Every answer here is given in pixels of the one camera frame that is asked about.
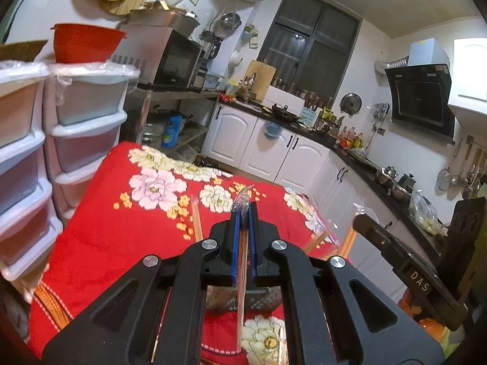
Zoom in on dark wooden chair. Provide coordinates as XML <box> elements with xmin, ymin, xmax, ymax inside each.
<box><xmin>437</xmin><ymin>190</ymin><xmax>487</xmax><ymax>350</ymax></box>

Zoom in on blue plastic bag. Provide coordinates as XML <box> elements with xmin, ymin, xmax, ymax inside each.
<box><xmin>264</xmin><ymin>120</ymin><xmax>283</xmax><ymax>140</ymax></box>

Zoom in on stainless steel tray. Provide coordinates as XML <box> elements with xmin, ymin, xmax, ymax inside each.
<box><xmin>125</xmin><ymin>7</ymin><xmax>200</xmax><ymax>37</ymax></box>

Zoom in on hanging wire strainer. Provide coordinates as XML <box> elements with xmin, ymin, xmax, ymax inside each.
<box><xmin>437</xmin><ymin>168</ymin><xmax>452</xmax><ymax>192</ymax></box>

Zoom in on blue packet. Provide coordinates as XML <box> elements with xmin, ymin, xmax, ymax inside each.
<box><xmin>161</xmin><ymin>115</ymin><xmax>184</xmax><ymax>150</ymax></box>

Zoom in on blue and white knife block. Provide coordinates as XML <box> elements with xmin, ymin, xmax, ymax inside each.
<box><xmin>300</xmin><ymin>106</ymin><xmax>319</xmax><ymax>125</ymax></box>

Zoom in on white wall cabinet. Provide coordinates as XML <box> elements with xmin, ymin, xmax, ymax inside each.
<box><xmin>448</xmin><ymin>38</ymin><xmax>487</xmax><ymax>130</ymax></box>

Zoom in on dark window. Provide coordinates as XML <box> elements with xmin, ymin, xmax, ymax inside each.
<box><xmin>258</xmin><ymin>0</ymin><xmax>362</xmax><ymax>101</ymax></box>

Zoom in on chopstick pair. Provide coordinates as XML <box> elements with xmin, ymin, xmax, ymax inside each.
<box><xmin>338</xmin><ymin>203</ymin><xmax>366</xmax><ymax>260</ymax></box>
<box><xmin>230</xmin><ymin>183</ymin><xmax>256</xmax><ymax>356</ymax></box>

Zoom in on hanging steel pot lid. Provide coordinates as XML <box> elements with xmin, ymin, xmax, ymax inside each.
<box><xmin>340</xmin><ymin>92</ymin><xmax>363</xmax><ymax>117</ymax></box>

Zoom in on red floral blanket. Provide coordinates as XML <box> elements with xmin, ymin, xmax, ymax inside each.
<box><xmin>26</xmin><ymin>141</ymin><xmax>351</xmax><ymax>365</ymax></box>

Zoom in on blue-drawer plastic storage tower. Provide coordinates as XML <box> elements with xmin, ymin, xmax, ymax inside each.
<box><xmin>44</xmin><ymin>63</ymin><xmax>139</xmax><ymax>221</ymax></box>

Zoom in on hanging steel colander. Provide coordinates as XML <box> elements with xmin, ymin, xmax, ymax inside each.
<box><xmin>218</xmin><ymin>12</ymin><xmax>243</xmax><ymax>32</ymax></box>

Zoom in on small hanging kitchen tools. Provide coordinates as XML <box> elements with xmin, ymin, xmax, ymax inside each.
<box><xmin>371</xmin><ymin>102</ymin><xmax>391</xmax><ymax>121</ymax></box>

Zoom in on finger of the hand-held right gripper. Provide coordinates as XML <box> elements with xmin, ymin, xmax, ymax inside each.
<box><xmin>353</xmin><ymin>213</ymin><xmax>397</xmax><ymax>252</ymax></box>

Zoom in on clear plastic food bag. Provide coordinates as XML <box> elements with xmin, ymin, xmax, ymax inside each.
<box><xmin>408</xmin><ymin>191</ymin><xmax>451</xmax><ymax>235</ymax></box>

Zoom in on black range hood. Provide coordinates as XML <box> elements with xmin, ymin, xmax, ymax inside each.
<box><xmin>375</xmin><ymin>40</ymin><xmax>456</xmax><ymax>145</ymax></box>

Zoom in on metal shelf rack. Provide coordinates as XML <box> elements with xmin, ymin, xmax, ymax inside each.
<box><xmin>125</xmin><ymin>84</ymin><xmax>221</xmax><ymax>164</ymax></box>

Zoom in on blender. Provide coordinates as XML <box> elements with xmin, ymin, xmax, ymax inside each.
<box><xmin>201</xmin><ymin>31</ymin><xmax>224</xmax><ymax>61</ymax></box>

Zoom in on wooden cutting board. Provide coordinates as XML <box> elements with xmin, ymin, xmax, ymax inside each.
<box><xmin>242</xmin><ymin>60</ymin><xmax>277</xmax><ymax>101</ymax></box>

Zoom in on white kitchen base cabinets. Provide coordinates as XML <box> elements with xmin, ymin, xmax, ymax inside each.
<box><xmin>201</xmin><ymin>103</ymin><xmax>442</xmax><ymax>305</ymax></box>

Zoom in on group of sauce bottles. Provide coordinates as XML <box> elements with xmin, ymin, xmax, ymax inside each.
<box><xmin>335</xmin><ymin>126</ymin><xmax>365</xmax><ymax>150</ymax></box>

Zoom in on row of spice jars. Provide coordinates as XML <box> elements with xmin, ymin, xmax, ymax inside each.
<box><xmin>272</xmin><ymin>78</ymin><xmax>335</xmax><ymax>109</ymax></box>

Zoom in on woven wicker basket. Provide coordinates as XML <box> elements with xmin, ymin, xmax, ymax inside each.
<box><xmin>0</xmin><ymin>40</ymin><xmax>49</xmax><ymax>63</ymax></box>

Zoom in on black wok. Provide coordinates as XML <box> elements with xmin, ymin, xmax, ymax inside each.
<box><xmin>271</xmin><ymin>104</ymin><xmax>299</xmax><ymax>122</ymax></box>

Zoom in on cream-drawer plastic storage tower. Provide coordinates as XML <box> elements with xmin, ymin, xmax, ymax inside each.
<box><xmin>0</xmin><ymin>60</ymin><xmax>63</xmax><ymax>286</ymax></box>

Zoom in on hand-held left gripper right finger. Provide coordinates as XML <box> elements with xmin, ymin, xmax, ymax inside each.
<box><xmin>247</xmin><ymin>202</ymin><xmax>446</xmax><ymax>365</ymax></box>

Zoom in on microwave oven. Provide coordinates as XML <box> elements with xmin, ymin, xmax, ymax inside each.
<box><xmin>110</xmin><ymin>23</ymin><xmax>204</xmax><ymax>92</ymax></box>

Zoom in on steel steamer pot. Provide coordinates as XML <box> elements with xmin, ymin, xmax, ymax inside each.
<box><xmin>142</xmin><ymin>121</ymin><xmax>167</xmax><ymax>146</ymax></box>

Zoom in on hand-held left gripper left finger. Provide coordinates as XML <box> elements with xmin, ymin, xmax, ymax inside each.
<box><xmin>42</xmin><ymin>209</ymin><xmax>244</xmax><ymax>365</ymax></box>

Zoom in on steel bowl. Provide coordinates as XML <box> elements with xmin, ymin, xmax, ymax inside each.
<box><xmin>391</xmin><ymin>183</ymin><xmax>413</xmax><ymax>203</ymax></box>

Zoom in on red plastic basin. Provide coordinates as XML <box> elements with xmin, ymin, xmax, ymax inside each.
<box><xmin>51</xmin><ymin>23</ymin><xmax>127</xmax><ymax>64</ymax></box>

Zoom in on orange plastic object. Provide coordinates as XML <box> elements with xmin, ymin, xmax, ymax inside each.
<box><xmin>398</xmin><ymin>298</ymin><xmax>463</xmax><ymax>354</ymax></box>

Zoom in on hanging ladles and spatulas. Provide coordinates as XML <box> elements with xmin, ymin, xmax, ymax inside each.
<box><xmin>452</xmin><ymin>135</ymin><xmax>487</xmax><ymax>198</ymax></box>

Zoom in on olive perforated utensil holder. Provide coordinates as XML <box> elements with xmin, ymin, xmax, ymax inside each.
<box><xmin>205</xmin><ymin>285</ymin><xmax>284</xmax><ymax>314</ymax></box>

